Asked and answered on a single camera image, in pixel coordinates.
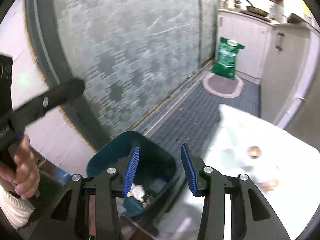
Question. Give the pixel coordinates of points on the brown fruit peel scraps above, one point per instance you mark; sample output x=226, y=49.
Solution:
x=269, y=186

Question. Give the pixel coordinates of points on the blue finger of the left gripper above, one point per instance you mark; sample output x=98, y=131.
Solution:
x=40, y=105

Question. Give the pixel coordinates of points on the frying pan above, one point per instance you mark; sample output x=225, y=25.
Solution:
x=255, y=10

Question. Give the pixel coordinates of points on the teal plastic trash bin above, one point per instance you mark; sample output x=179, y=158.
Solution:
x=154, y=162

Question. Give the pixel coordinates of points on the white paper tissue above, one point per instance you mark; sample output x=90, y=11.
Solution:
x=137, y=192

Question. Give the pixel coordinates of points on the yellow bottle on counter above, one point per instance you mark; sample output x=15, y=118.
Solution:
x=230, y=4

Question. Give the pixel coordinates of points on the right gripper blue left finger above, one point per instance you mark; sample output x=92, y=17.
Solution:
x=67, y=217

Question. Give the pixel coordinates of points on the person's left hand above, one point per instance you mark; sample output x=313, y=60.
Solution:
x=25, y=180

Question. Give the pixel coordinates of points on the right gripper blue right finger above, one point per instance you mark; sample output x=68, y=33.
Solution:
x=252, y=217

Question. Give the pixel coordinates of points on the white kitchen cabinet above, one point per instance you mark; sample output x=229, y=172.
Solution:
x=279, y=57

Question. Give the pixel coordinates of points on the green white checkered tablecloth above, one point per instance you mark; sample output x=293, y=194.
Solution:
x=284, y=157

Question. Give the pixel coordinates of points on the green rice bag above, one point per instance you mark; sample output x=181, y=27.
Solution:
x=225, y=64

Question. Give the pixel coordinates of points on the oval grey floor mat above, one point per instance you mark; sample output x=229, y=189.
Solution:
x=222, y=86

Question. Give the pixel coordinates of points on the patterned glass sliding door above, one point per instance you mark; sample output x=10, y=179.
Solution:
x=132, y=54

